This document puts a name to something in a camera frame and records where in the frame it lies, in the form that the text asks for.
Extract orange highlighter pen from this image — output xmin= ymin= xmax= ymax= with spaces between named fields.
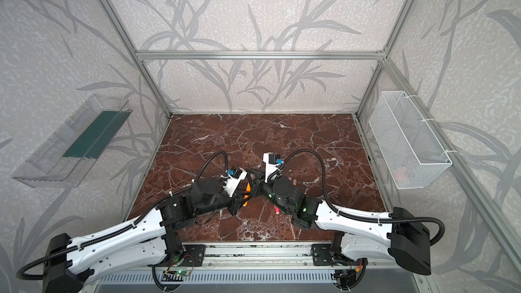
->
xmin=243 ymin=183 xmax=252 ymax=207

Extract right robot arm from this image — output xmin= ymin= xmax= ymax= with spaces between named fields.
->
xmin=247 ymin=170 xmax=445 ymax=275

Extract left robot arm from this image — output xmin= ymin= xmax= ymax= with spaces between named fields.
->
xmin=16 ymin=176 xmax=244 ymax=292

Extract green circuit board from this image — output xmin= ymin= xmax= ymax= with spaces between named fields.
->
xmin=160 ymin=269 xmax=191 ymax=283

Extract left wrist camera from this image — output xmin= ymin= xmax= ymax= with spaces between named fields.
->
xmin=224 ymin=167 xmax=247 ymax=198

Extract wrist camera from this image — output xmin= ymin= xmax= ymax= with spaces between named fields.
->
xmin=224 ymin=167 xmax=247 ymax=198
xmin=263 ymin=153 xmax=284 ymax=183

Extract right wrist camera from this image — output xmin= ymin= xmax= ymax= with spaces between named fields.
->
xmin=263 ymin=153 xmax=284 ymax=183

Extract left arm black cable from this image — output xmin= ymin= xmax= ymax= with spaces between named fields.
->
xmin=15 ymin=150 xmax=229 ymax=281

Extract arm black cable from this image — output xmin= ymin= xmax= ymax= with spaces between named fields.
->
xmin=15 ymin=150 xmax=229 ymax=281
xmin=278 ymin=148 xmax=446 ymax=247

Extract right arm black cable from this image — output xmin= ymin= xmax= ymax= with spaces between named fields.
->
xmin=278 ymin=148 xmax=446 ymax=247

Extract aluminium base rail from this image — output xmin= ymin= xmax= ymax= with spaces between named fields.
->
xmin=83 ymin=241 xmax=430 ymax=271

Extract clear plastic wall bin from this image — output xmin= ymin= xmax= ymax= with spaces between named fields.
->
xmin=12 ymin=94 xmax=133 ymax=189

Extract white wire mesh basket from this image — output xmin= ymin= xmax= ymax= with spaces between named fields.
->
xmin=369 ymin=91 xmax=453 ymax=189

